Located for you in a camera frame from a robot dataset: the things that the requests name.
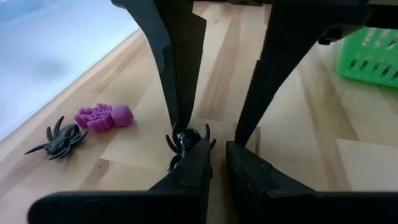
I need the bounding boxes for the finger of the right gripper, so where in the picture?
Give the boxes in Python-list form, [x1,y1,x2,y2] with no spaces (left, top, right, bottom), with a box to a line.
[110,0,208,132]
[234,0,373,147]

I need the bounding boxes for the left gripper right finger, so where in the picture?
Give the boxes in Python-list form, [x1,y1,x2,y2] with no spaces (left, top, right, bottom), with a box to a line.
[225,140,398,224]

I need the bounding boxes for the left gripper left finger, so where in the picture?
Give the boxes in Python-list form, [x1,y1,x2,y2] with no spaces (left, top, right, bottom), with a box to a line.
[27,138,214,224]

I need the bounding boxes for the black plastic spider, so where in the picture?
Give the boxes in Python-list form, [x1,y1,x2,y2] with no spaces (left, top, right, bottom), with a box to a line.
[165,122,218,174]
[24,115,90,161]

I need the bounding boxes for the purple plastic toy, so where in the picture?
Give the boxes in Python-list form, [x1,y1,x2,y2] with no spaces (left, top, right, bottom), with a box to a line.
[73,103,135,134]

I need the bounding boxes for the green plastic basket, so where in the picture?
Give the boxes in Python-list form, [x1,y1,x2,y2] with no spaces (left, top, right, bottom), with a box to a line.
[336,26,398,89]

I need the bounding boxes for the clear plastic bin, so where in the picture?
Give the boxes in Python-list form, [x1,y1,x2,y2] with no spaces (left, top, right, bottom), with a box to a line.
[0,0,140,141]

